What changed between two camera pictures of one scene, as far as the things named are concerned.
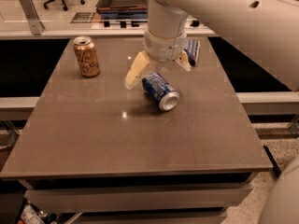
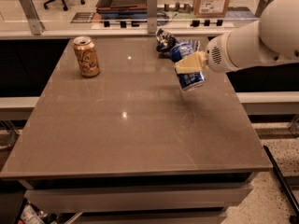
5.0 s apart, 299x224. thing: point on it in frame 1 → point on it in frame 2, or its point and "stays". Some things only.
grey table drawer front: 90,200 stays
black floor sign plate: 82,18 stays
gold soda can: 87,56 stays
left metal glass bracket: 35,23 stays
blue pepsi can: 160,91 → 192,79
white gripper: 163,47 → 217,56
